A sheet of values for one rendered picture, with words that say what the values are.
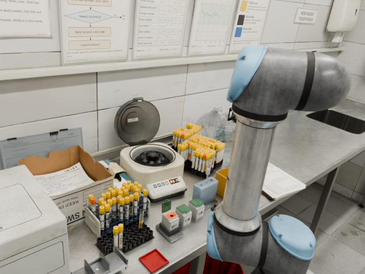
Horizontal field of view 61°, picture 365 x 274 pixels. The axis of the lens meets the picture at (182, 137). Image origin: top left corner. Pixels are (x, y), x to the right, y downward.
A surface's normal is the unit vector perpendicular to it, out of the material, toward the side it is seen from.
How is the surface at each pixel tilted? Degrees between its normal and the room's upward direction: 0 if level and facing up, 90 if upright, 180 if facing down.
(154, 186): 25
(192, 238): 0
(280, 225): 7
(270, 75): 75
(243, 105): 90
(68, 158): 88
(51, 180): 1
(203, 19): 94
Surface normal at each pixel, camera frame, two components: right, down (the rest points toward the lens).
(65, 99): 0.66, 0.37
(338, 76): 0.45, -0.06
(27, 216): 0.10, -0.90
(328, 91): 0.22, 0.39
